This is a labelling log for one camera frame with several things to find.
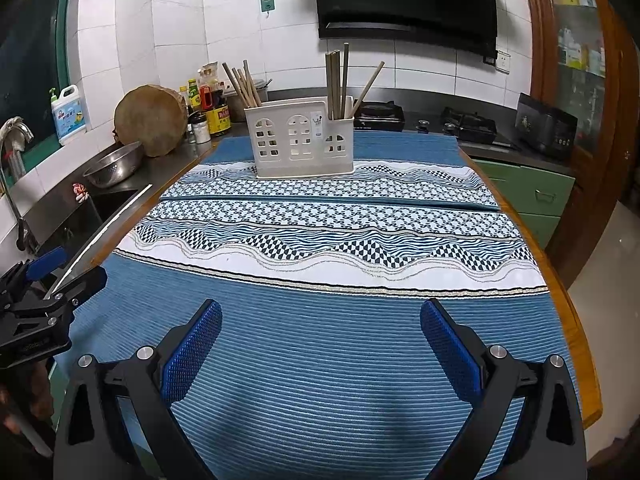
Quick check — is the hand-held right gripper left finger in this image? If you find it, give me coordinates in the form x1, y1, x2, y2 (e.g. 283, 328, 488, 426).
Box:
52, 299, 223, 480

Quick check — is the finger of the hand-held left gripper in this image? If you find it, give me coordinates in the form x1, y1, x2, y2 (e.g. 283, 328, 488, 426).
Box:
0, 247, 69, 311
15, 266, 108, 328

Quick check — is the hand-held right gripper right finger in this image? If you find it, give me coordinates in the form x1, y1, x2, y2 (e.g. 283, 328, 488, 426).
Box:
419, 298, 587, 480

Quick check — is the white plastic utensil holder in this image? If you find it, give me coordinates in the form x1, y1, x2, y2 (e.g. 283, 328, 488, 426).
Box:
243, 96, 356, 179

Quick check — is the dark olive chopstick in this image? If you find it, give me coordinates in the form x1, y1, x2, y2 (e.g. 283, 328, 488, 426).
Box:
342, 42, 350, 120

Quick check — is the person's left hand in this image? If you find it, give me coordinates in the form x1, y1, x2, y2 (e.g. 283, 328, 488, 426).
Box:
0, 357, 55, 431

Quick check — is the metal faucet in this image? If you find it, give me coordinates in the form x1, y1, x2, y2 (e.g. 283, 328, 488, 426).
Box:
0, 125, 38, 253

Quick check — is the steel kitchen sink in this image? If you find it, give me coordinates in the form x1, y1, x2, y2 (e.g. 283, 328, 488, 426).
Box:
20, 180, 153, 281

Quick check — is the metal colander bowl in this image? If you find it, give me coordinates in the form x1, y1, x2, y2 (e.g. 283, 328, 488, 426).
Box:
82, 141, 145, 188

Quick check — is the blue patterned table mat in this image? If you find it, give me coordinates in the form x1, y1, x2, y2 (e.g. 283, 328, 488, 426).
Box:
159, 132, 502, 212
52, 199, 583, 480

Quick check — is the grey rag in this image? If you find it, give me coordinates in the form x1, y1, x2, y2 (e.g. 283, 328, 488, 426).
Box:
0, 116, 35, 153

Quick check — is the white detergent bottle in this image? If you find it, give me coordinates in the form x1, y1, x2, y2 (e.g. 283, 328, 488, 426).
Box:
50, 84, 87, 147

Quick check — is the green kitchen cabinet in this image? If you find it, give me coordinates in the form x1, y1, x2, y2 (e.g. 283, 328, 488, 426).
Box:
472, 159, 576, 251

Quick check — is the round wooden chopping block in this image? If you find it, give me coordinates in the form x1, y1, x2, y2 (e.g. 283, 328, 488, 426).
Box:
114, 85, 189, 158

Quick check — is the dark jar yellow label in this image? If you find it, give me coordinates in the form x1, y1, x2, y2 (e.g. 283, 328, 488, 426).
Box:
207, 105, 232, 137

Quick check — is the green framed window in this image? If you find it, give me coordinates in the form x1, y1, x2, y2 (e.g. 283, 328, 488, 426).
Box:
0, 0, 83, 133

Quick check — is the black gas stove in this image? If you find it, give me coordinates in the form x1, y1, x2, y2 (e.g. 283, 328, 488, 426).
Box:
355, 101, 521, 152

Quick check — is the black countertop appliance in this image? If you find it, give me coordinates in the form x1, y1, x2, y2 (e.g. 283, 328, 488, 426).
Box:
515, 92, 578, 161

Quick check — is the metal cooking pot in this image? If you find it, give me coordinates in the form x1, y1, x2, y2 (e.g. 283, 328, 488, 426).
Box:
223, 77, 273, 108

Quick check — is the wooden glass door cabinet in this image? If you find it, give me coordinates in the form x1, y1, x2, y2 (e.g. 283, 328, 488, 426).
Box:
520, 0, 640, 291

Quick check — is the black range hood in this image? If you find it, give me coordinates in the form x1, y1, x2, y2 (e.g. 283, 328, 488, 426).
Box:
311, 0, 521, 58

